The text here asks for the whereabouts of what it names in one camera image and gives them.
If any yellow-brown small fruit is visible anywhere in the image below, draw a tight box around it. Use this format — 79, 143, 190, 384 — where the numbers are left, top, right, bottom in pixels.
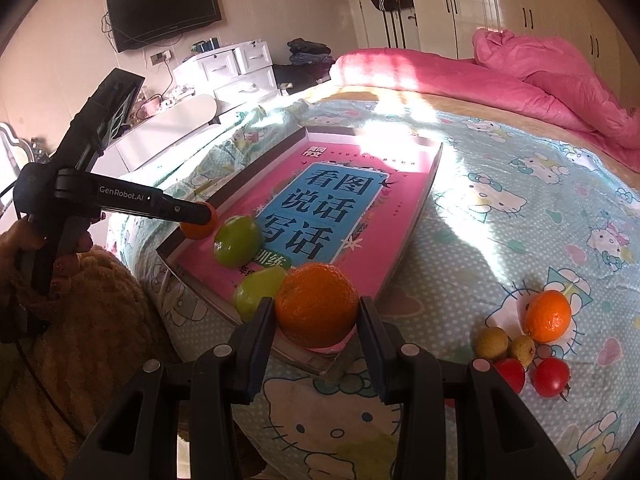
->
474, 327, 509, 361
509, 335, 536, 368

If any red tomato with stem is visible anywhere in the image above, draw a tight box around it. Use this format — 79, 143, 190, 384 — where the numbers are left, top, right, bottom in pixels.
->
532, 356, 570, 399

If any Hello Kitty bedsheet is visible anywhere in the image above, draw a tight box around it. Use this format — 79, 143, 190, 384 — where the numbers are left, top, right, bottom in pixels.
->
106, 100, 639, 479

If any white glossy wardrobe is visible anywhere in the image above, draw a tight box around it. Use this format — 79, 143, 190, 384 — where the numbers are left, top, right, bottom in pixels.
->
413, 0, 620, 93

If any pink duvet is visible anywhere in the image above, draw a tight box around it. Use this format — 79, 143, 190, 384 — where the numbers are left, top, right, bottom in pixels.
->
330, 28, 639, 158

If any orange on bedsheet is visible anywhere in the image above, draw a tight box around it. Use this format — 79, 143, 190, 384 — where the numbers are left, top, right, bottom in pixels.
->
522, 290, 572, 344

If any person's left hand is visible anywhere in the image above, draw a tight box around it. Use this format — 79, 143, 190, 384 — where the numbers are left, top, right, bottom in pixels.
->
1, 218, 93, 330

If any small mandarin orange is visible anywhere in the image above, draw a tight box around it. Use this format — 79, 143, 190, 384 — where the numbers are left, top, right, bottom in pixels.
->
178, 200, 220, 241

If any black wall television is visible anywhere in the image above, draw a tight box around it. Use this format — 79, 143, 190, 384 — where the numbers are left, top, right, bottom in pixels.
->
106, 0, 221, 53

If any white desk surface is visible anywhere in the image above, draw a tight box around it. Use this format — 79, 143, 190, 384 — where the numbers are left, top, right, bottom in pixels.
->
92, 94, 218, 177

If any pink book box tray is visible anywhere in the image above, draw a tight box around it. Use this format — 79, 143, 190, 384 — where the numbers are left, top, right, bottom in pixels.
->
156, 126, 445, 376

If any large orange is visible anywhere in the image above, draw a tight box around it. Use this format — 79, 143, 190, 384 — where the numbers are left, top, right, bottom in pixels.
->
274, 263, 359, 349

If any green pear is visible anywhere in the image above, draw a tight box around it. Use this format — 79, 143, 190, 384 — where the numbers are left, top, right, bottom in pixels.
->
232, 266, 288, 322
213, 216, 262, 269

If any white drawer cabinet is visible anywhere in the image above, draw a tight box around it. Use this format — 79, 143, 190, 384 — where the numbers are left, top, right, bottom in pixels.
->
174, 40, 279, 113

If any pile of dark clothes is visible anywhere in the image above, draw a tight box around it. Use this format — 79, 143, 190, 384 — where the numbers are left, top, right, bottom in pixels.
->
272, 38, 335, 94

